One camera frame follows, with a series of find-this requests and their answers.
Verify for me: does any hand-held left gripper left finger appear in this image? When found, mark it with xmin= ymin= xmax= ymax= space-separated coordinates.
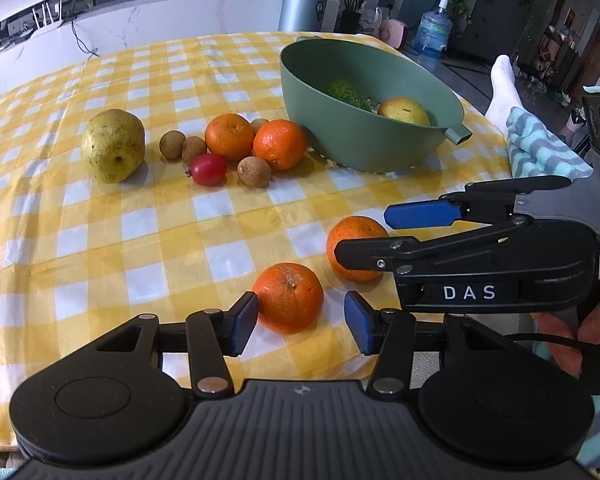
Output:
xmin=96 ymin=291 xmax=259 ymax=401

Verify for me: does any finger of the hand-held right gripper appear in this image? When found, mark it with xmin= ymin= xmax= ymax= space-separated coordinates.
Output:
xmin=384 ymin=175 xmax=573 ymax=231
xmin=334 ymin=214 xmax=531 ymax=273

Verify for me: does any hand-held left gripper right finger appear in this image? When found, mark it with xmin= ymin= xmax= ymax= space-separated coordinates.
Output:
xmin=344 ymin=291 xmax=518 ymax=395

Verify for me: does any orange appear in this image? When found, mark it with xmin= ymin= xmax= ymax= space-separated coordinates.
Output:
xmin=253 ymin=119 xmax=308 ymax=172
xmin=204 ymin=113 xmax=256 ymax=161
xmin=252 ymin=262 xmax=325 ymax=336
xmin=326 ymin=216 xmax=391 ymax=282

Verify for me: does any green plastic bowl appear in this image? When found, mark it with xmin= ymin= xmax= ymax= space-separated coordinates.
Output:
xmin=279 ymin=35 xmax=473 ymax=173

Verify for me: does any large yellow-green pear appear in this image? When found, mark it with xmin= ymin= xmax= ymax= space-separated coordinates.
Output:
xmin=81 ymin=109 xmax=146 ymax=184

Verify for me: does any person's right hand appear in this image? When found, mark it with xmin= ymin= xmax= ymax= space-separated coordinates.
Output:
xmin=530 ymin=280 xmax=600 ymax=373

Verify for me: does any person's teal patterned pants leg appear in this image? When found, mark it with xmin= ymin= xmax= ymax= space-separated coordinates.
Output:
xmin=506 ymin=106 xmax=594 ymax=181

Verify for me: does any yellow white checkered tablecloth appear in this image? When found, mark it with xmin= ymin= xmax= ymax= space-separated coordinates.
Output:
xmin=0 ymin=31 xmax=518 ymax=453

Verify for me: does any dark green bumpy vegetable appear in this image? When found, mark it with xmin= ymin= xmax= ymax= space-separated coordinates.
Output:
xmin=327 ymin=79 xmax=373 ymax=110

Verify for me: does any person's white sock foot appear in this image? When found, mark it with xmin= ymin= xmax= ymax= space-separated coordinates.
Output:
xmin=485 ymin=54 xmax=523 ymax=133

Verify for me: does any red cherry tomato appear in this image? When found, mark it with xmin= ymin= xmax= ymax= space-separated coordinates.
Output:
xmin=189 ymin=154 xmax=228 ymax=187

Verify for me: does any pink small appliance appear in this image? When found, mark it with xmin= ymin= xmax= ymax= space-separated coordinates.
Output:
xmin=378 ymin=18 xmax=410 ymax=51

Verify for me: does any blue water jug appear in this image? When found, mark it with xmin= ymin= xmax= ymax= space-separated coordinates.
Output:
xmin=411 ymin=0 xmax=453 ymax=59

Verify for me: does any white plastic bag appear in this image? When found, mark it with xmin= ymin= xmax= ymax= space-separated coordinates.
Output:
xmin=360 ymin=7 xmax=386 ymax=36

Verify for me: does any dark grey cabinet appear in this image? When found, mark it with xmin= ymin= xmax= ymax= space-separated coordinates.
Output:
xmin=450 ymin=0 xmax=536 ymax=61

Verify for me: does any grey metal trash can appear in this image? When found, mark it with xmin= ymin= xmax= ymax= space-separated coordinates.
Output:
xmin=278 ymin=0 xmax=330 ymax=33

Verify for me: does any white marble tv console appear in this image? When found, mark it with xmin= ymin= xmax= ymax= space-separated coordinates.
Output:
xmin=0 ymin=0 xmax=331 ymax=106

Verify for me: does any white router with antennas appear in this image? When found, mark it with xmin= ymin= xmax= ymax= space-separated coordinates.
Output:
xmin=30 ymin=2 xmax=76 ymax=41

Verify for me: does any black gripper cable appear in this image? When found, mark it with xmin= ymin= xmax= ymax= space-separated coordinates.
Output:
xmin=505 ymin=331 xmax=600 ymax=348

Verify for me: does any black wall cable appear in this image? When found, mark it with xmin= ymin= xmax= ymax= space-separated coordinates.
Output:
xmin=70 ymin=12 xmax=101 ymax=58

